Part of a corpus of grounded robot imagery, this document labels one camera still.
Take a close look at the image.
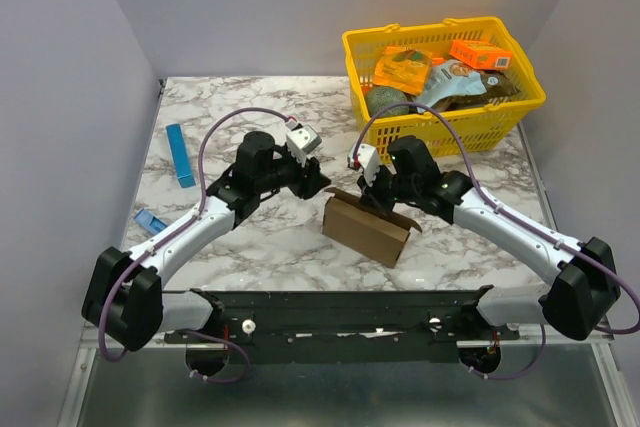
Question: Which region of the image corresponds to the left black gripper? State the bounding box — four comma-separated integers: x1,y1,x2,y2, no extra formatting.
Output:
257,146,333,201

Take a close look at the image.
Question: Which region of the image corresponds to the brown cardboard box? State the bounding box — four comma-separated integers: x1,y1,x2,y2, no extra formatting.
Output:
322,187,422,268

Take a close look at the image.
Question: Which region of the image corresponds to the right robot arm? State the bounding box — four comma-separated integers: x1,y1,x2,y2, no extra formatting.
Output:
347,136,620,340

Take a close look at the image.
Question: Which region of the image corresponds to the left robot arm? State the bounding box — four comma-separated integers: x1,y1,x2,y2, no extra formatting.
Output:
81,126,330,352

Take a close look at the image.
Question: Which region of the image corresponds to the orange carton box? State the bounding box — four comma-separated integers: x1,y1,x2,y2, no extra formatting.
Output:
449,39,512,70

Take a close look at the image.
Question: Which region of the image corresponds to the green round melon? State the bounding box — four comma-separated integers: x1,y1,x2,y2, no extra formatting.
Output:
365,86,410,118

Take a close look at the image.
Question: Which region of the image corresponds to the yellow plastic basket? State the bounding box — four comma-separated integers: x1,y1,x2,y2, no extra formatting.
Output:
342,16,546,152

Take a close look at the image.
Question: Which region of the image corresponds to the orange snack pouch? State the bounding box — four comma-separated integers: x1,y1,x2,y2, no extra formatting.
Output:
373,45,432,96

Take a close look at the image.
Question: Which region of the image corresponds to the light blue snack bag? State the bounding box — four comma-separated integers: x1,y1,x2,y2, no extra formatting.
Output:
414,59,487,112

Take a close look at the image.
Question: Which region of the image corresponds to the long blue bar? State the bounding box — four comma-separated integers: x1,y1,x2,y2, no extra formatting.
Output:
166,123,196,188

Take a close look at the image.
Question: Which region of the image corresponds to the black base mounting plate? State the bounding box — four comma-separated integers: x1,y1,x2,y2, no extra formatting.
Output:
164,286,584,366

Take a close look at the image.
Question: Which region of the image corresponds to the small blue block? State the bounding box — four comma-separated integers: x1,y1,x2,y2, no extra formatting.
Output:
134,209,167,236

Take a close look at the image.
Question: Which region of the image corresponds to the dark brown snack bag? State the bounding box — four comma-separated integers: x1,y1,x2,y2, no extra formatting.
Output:
434,71,520,111

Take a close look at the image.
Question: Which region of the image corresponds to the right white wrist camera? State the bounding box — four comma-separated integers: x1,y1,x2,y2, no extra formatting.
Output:
347,143,381,191

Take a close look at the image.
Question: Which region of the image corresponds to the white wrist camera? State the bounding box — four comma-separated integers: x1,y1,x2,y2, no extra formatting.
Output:
285,124,322,167
347,143,381,191

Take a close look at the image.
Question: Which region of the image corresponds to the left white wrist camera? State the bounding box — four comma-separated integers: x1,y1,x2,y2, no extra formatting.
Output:
285,124,322,167

